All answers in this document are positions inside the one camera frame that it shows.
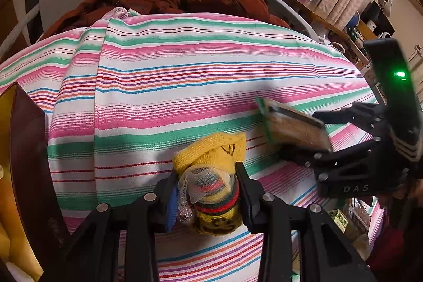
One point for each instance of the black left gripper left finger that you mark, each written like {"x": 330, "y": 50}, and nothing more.
{"x": 91, "y": 253}

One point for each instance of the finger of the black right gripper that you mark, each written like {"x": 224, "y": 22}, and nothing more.
{"x": 366, "y": 116}
{"x": 354, "y": 161}

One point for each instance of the black camera with green light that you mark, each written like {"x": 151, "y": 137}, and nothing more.
{"x": 395, "y": 83}

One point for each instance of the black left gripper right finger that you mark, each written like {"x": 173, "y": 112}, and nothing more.
{"x": 325, "y": 253}

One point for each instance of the yellow sock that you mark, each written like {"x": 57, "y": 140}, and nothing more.
{"x": 208, "y": 187}

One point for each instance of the gold tray with brown rim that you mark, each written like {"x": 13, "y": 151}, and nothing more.
{"x": 32, "y": 226}

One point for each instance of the green cracker packet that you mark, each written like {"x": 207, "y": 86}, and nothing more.
{"x": 287, "y": 126}

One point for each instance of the dark red blanket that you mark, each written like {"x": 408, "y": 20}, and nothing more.
{"x": 89, "y": 11}

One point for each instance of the striped pink green bedsheet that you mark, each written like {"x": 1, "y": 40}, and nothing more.
{"x": 124, "y": 94}

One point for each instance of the wooden desk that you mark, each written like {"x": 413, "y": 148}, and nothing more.
{"x": 301, "y": 17}

